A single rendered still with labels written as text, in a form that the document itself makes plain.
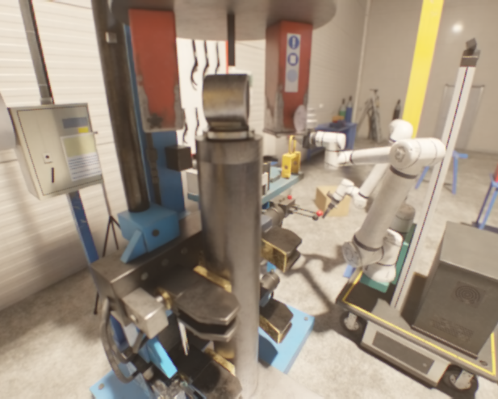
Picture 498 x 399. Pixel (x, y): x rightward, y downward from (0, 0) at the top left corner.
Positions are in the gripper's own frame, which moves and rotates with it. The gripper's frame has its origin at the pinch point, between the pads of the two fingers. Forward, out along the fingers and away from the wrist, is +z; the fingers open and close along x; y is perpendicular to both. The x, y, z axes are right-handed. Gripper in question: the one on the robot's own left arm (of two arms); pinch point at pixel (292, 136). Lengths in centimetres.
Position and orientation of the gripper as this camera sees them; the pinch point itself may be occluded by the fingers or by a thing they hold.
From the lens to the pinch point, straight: 169.6
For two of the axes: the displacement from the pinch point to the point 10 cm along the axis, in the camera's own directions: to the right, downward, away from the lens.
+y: -5.8, 3.2, -7.5
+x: 0.0, 9.2, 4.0
